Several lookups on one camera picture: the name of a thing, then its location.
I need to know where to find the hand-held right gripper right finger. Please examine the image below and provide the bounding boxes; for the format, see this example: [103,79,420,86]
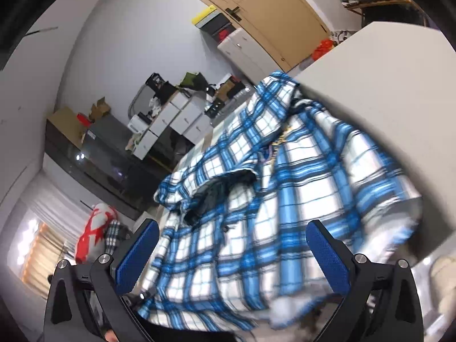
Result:
[305,220,424,342]

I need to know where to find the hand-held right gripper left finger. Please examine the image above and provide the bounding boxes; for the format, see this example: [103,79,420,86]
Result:
[43,218,160,342]

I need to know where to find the blue plaid shirt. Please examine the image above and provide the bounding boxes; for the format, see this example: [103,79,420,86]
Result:
[137,70,423,333]

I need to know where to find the black white checkered cloth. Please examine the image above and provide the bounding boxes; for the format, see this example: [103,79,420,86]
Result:
[103,219,133,254]

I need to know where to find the white curtain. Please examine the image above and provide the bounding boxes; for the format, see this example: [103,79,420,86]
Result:
[6,170,90,294]

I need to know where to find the dark grey refrigerator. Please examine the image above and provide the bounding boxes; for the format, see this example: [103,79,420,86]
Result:
[80,116,169,201]

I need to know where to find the cream cushion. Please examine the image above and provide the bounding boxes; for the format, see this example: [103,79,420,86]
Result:
[428,256,456,325]

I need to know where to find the dark glass wardrobe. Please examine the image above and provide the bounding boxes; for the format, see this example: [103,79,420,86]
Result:
[44,108,151,219]

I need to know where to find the white electric kettle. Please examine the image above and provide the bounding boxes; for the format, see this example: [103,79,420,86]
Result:
[128,115,149,133]

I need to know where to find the white desk with drawers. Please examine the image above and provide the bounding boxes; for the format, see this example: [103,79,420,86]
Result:
[128,91,215,162]

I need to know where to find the open cardboard box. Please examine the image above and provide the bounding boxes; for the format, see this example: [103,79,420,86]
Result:
[89,96,111,120]

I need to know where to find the black storage box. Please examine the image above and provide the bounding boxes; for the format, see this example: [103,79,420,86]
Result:
[204,100,225,118]

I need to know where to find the black round hat box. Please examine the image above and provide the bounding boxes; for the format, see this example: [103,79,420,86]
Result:
[157,82,179,104]

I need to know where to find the black printed box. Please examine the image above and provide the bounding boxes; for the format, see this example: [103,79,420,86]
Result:
[146,73,166,92]

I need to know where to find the brown open carton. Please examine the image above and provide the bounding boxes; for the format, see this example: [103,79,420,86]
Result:
[214,78,236,101]

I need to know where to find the orange plastic bag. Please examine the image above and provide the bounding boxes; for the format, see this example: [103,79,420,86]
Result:
[312,39,337,61]

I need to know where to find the white upright suitcase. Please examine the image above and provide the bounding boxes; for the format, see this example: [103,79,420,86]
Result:
[217,27,272,87]

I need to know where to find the black white loose shoes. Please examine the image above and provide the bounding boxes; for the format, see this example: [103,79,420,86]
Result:
[329,29,353,44]

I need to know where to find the yellow lid shoe box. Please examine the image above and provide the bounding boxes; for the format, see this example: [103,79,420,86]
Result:
[191,5,220,28]

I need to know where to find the wooden door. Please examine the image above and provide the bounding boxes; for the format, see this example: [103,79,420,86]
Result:
[156,0,333,74]

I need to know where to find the grey arched frame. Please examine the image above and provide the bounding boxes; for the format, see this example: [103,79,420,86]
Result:
[127,83,158,118]

